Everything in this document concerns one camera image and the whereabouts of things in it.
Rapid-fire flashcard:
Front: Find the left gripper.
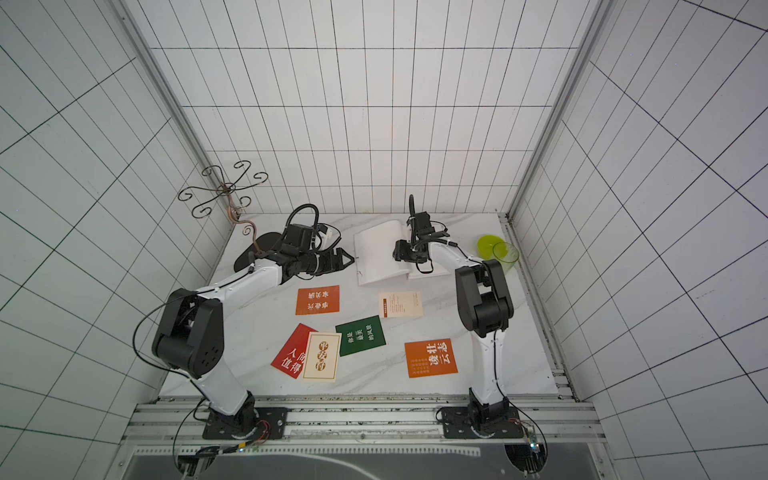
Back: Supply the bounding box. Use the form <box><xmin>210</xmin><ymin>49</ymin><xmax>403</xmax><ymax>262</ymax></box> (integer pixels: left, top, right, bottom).
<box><xmin>300</xmin><ymin>247</ymin><xmax>355</xmax><ymax>277</ymax></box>

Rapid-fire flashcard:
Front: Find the cream card red stripe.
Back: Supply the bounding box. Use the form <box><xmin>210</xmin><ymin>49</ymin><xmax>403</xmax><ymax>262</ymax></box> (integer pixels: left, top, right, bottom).
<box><xmin>378</xmin><ymin>291</ymin><xmax>423</xmax><ymax>319</ymax></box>

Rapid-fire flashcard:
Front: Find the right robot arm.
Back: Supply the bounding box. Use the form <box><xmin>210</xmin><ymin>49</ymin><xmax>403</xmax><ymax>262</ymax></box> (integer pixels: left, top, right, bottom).
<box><xmin>393</xmin><ymin>210</ymin><xmax>514</xmax><ymax>429</ymax></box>

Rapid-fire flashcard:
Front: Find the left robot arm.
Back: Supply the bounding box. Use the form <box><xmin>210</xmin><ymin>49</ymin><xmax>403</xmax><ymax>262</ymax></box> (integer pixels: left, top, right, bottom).
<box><xmin>151</xmin><ymin>223</ymin><xmax>354</xmax><ymax>419</ymax></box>

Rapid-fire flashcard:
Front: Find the green card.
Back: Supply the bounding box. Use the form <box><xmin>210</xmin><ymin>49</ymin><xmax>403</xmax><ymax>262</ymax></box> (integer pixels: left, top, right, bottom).
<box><xmin>335</xmin><ymin>315</ymin><xmax>386</xmax><ymax>357</ymax></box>

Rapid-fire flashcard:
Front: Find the clear green cup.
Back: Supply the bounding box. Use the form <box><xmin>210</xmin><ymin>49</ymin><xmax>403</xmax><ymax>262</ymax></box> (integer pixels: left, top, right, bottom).
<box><xmin>492</xmin><ymin>241</ymin><xmax>520</xmax><ymax>273</ymax></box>

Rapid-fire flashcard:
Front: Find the cream framed card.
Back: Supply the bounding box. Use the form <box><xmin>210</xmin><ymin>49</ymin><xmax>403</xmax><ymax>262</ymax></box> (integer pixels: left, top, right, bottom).
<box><xmin>302</xmin><ymin>332</ymin><xmax>341</xmax><ymax>382</ymax></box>

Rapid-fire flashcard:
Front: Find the orange card lower right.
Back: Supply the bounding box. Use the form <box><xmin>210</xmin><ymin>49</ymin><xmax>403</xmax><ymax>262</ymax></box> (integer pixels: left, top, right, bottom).
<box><xmin>404</xmin><ymin>339</ymin><xmax>458</xmax><ymax>378</ymax></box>

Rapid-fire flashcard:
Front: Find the metal jewelry stand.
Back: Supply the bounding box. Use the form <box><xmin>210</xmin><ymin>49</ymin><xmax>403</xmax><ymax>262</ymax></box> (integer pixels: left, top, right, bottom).
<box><xmin>176</xmin><ymin>158</ymin><xmax>286</xmax><ymax>273</ymax></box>

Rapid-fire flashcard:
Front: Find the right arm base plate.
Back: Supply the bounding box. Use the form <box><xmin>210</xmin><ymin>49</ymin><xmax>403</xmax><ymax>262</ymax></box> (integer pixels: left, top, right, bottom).
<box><xmin>436</xmin><ymin>406</ymin><xmax>526</xmax><ymax>440</ymax></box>

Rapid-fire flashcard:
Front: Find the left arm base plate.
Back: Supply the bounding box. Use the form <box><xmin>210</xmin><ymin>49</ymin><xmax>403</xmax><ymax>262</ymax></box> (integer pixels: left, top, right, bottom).
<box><xmin>202</xmin><ymin>407</ymin><xmax>289</xmax><ymax>441</ymax></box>

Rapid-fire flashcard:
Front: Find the aluminium rail frame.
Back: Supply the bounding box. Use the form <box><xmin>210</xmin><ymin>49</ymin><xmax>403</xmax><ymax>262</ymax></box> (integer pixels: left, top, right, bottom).
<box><xmin>107</xmin><ymin>395</ymin><xmax>618</xmax><ymax>479</ymax></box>

